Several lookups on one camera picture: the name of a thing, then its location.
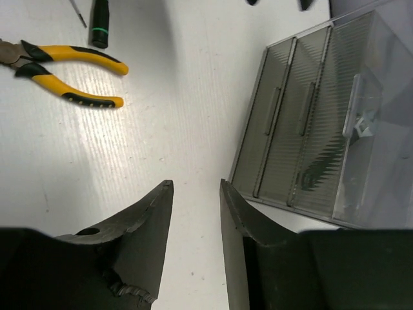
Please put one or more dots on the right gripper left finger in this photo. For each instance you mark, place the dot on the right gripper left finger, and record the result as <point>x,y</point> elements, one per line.
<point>114,264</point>

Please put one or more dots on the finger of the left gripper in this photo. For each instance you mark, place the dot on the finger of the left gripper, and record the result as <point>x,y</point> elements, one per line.
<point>252,2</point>
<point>305,4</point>

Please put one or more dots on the green black screwdriver upper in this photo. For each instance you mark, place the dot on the green black screwdriver upper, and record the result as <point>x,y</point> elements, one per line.
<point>99,24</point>

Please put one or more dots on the green black screwdriver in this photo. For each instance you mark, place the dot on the green black screwdriver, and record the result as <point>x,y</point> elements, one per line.
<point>78,13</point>
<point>99,24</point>

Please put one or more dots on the green black screwdriver lower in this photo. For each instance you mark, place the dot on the green black screwdriver lower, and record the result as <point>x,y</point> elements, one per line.
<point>78,13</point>

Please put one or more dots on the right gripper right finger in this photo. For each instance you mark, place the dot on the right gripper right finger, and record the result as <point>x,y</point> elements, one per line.
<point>270,267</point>

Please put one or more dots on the clear plastic drawer organizer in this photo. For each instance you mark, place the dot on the clear plastic drawer organizer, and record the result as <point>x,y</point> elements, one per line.
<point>329,134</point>

